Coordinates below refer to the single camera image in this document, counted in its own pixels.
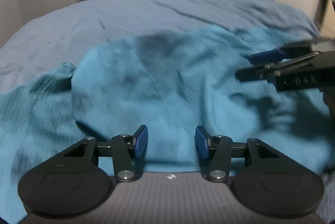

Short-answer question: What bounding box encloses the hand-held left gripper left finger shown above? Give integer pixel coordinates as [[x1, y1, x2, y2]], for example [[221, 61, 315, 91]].
[[64, 125, 149, 183]]

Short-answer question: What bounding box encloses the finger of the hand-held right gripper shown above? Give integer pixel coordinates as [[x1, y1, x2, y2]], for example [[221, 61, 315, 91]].
[[250, 42, 318, 63], [235, 53, 321, 82]]

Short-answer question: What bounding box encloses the blue bed blanket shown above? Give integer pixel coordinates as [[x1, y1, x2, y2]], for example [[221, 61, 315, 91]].
[[0, 0, 322, 95]]

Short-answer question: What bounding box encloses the grey towel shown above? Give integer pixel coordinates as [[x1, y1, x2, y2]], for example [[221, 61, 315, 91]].
[[318, 173, 335, 222]]

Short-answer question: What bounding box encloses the teal tie-dye shirt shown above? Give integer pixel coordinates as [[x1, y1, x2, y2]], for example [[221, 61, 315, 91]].
[[0, 27, 335, 222]]

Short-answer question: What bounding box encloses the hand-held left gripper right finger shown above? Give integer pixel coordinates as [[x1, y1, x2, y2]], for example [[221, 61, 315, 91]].
[[195, 125, 279, 183]]

